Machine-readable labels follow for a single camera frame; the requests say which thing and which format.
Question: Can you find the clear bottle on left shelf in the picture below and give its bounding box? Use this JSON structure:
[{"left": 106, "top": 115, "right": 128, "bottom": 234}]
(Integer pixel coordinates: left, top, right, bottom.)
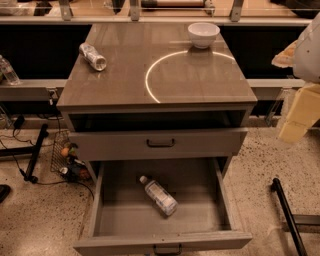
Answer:
[{"left": 0, "top": 55, "right": 21, "bottom": 85}]

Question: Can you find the open middle drawer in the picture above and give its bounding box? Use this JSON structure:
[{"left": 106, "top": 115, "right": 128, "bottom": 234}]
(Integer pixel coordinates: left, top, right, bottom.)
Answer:
[{"left": 74, "top": 158, "right": 252, "bottom": 256}]

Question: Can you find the closed top drawer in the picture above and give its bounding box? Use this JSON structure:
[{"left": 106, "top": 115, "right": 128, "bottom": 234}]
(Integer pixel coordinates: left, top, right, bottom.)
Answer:
[{"left": 69, "top": 128, "right": 248, "bottom": 161}]

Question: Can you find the wire basket with items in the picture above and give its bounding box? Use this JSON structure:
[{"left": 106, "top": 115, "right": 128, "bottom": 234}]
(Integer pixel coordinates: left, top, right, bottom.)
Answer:
[{"left": 50, "top": 131, "right": 91, "bottom": 182}]

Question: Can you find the black floor cable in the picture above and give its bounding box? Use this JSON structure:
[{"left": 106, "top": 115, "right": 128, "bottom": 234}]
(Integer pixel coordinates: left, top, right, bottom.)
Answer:
[{"left": 0, "top": 114, "right": 95, "bottom": 200}]

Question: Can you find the black stand leg right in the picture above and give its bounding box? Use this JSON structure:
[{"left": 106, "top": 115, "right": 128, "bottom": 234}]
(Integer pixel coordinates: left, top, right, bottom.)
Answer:
[{"left": 271, "top": 178, "right": 320, "bottom": 256}]

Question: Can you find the black stand leg left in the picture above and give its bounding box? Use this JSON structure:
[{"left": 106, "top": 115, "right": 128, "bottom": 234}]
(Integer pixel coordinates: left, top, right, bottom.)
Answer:
[{"left": 0, "top": 124, "right": 49, "bottom": 184}]

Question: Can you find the grey drawer cabinet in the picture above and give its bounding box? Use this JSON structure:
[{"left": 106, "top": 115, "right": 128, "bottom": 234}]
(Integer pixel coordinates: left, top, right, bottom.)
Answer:
[{"left": 55, "top": 21, "right": 259, "bottom": 184}]

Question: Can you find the clear plastic water bottle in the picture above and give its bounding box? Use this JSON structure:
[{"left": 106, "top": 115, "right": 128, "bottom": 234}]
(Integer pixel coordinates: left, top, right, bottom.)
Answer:
[{"left": 139, "top": 175, "right": 178, "bottom": 216}]

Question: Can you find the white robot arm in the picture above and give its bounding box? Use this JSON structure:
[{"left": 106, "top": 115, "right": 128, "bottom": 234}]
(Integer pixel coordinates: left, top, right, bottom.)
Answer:
[{"left": 271, "top": 13, "right": 320, "bottom": 143}]

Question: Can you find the black stand leg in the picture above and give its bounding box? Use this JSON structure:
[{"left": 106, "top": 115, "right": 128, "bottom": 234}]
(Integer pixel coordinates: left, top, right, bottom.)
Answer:
[
  {"left": 271, "top": 178, "right": 320, "bottom": 256},
  {"left": 0, "top": 124, "right": 49, "bottom": 184}
]

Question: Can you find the white ceramic bowl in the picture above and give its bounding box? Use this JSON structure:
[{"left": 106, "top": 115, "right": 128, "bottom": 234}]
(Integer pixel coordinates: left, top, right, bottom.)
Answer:
[{"left": 188, "top": 22, "right": 220, "bottom": 49}]

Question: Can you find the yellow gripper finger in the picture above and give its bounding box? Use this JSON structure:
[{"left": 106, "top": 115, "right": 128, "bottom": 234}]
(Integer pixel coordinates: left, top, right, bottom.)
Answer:
[
  {"left": 271, "top": 41, "right": 297, "bottom": 68},
  {"left": 279, "top": 83, "right": 320, "bottom": 143}
]

